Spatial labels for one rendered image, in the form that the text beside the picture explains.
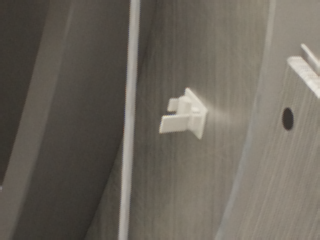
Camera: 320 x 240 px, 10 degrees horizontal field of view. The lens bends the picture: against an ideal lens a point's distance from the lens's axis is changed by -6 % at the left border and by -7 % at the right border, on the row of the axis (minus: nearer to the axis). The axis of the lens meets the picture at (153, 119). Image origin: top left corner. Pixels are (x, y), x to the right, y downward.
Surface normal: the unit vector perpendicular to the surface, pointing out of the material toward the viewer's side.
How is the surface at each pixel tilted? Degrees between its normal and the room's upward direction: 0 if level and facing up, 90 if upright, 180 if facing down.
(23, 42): 64
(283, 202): 90
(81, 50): 115
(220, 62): 90
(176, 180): 90
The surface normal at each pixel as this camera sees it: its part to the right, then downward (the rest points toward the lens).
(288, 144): -0.88, 0.04
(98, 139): 0.39, 0.61
